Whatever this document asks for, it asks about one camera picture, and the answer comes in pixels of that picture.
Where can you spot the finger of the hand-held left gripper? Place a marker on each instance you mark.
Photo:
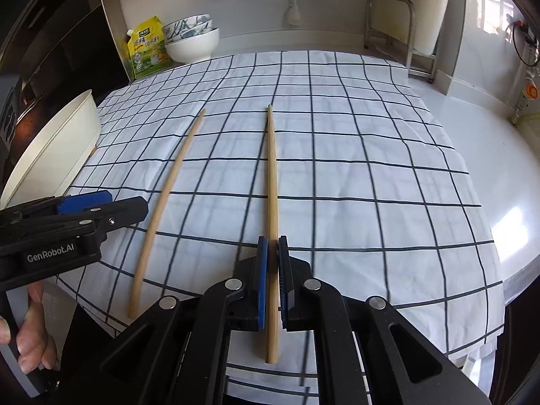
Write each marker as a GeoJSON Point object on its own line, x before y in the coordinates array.
{"type": "Point", "coordinates": [126, 211]}
{"type": "Point", "coordinates": [84, 201]}

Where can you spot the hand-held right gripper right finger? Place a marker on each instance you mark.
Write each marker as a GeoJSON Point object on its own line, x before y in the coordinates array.
{"type": "Point", "coordinates": [284, 282]}

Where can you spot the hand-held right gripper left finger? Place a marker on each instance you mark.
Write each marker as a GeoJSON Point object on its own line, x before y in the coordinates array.
{"type": "Point", "coordinates": [262, 282]}

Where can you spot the wooden chopstick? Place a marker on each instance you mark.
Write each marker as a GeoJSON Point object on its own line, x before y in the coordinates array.
{"type": "Point", "coordinates": [272, 177]}
{"type": "Point", "coordinates": [168, 190]}

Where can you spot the large white basin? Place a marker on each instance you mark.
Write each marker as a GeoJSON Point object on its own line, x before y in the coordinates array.
{"type": "Point", "coordinates": [55, 143]}

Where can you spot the person's left hand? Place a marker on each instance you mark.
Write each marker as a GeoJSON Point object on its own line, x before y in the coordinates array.
{"type": "Point", "coordinates": [38, 337]}

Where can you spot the red-brown cooking pot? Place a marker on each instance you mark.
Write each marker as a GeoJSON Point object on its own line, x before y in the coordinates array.
{"type": "Point", "coordinates": [27, 122]}

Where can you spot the white black checkered cloth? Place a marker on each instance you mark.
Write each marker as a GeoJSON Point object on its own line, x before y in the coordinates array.
{"type": "Point", "coordinates": [358, 156]}

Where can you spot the black range hood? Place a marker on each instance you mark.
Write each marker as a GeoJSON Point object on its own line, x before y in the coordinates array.
{"type": "Point", "coordinates": [63, 50]}

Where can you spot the yellow seasoning pouch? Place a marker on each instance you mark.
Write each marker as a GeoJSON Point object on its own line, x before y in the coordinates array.
{"type": "Point", "coordinates": [147, 55]}

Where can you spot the white bowl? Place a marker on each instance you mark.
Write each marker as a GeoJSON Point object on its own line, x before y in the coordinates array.
{"type": "Point", "coordinates": [194, 50]}

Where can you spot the blue patterned bowl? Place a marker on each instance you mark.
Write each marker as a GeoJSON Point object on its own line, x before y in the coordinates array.
{"type": "Point", "coordinates": [203, 33]}
{"type": "Point", "coordinates": [185, 25]}

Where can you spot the metal board rack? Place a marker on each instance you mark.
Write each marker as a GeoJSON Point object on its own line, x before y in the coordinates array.
{"type": "Point", "coordinates": [410, 33]}

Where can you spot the orange round knob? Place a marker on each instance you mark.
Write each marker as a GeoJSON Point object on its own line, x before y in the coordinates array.
{"type": "Point", "coordinates": [530, 91]}

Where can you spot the white cutting board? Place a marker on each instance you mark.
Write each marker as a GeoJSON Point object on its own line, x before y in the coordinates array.
{"type": "Point", "coordinates": [434, 8]}

